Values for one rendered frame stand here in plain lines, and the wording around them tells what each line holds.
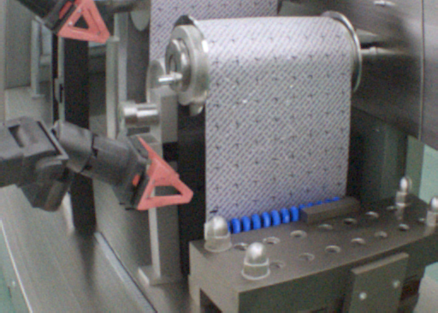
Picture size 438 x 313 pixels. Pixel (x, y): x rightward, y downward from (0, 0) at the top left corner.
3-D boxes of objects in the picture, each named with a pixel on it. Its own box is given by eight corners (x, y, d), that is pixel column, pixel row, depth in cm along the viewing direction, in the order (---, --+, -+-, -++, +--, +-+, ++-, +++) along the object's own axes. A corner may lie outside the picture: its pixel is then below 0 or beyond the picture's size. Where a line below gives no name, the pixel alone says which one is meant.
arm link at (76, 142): (56, 133, 86) (55, 109, 91) (37, 173, 89) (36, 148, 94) (101, 150, 90) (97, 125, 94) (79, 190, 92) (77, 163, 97)
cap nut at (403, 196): (389, 200, 111) (392, 174, 110) (404, 196, 113) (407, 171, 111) (400, 208, 108) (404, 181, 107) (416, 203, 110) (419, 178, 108)
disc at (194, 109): (168, 98, 111) (169, 8, 106) (170, 98, 111) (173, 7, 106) (205, 131, 99) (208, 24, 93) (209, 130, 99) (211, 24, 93)
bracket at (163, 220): (136, 273, 116) (125, 91, 106) (172, 268, 119) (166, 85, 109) (145, 286, 112) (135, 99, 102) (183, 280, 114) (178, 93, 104)
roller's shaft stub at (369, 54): (330, 63, 115) (330, 38, 113) (363, 62, 117) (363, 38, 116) (345, 70, 111) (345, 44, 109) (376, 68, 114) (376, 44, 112)
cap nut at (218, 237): (200, 243, 99) (199, 213, 97) (225, 239, 100) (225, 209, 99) (210, 254, 96) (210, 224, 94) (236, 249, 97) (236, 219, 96)
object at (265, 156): (206, 232, 105) (205, 106, 99) (342, 203, 114) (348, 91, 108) (208, 233, 105) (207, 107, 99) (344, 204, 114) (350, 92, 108)
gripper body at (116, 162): (131, 207, 92) (81, 188, 89) (113, 176, 101) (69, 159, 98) (151, 162, 91) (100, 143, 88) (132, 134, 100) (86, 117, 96)
